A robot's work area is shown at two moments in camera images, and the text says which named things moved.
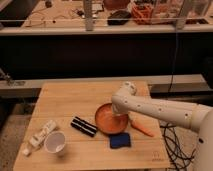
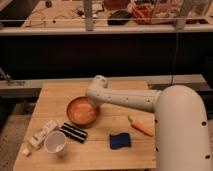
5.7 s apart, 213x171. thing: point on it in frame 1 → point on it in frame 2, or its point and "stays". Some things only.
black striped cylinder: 84,126 → 74,132
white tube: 39,136 stays
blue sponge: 121,140 stays
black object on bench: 119,18 stays
